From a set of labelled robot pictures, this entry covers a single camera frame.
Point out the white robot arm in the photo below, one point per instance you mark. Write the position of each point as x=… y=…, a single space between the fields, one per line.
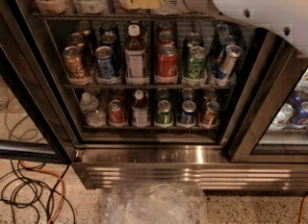
x=286 y=18

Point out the brown tea bottle middle shelf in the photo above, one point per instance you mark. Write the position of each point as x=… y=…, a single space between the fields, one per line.
x=135 y=56

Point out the brown tea bottle shelf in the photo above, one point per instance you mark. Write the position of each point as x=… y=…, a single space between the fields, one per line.
x=135 y=56
x=140 y=109

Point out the gold can front middle shelf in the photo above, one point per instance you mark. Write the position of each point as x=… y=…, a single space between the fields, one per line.
x=77 y=73

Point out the stainless steel fridge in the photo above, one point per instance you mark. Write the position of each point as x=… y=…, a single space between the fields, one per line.
x=241 y=153

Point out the brown tea bottle bottom shelf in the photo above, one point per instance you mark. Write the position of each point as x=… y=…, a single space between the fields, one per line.
x=140 y=109

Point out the green can bottom shelf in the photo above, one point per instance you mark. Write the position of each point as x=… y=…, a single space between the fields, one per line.
x=163 y=114

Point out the clear water bottle bottom shelf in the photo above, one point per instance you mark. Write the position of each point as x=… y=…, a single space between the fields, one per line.
x=90 y=107

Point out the red can bottom shelf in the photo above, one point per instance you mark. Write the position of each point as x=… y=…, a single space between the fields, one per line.
x=117 y=113

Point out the blue can bottom shelf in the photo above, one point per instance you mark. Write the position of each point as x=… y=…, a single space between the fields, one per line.
x=187 y=114

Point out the orange can bottom shelf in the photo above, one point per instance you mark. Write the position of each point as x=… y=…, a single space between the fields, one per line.
x=209 y=116

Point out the open fridge door left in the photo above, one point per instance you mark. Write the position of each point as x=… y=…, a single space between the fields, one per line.
x=24 y=78

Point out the red Coke can front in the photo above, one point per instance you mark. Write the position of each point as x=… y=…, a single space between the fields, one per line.
x=166 y=70

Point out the blue Pepsi can front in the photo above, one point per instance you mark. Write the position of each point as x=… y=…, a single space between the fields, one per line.
x=106 y=64

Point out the green soda can front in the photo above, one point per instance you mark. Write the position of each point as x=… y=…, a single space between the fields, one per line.
x=194 y=65

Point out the blue silver slim can front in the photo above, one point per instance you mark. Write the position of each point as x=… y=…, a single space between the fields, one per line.
x=231 y=55

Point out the white can right compartment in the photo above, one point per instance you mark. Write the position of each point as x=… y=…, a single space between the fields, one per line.
x=279 y=122

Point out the blue can right compartment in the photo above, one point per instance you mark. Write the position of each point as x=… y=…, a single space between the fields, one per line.
x=299 y=119

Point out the clear plastic bag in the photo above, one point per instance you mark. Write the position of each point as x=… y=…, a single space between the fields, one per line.
x=157 y=203

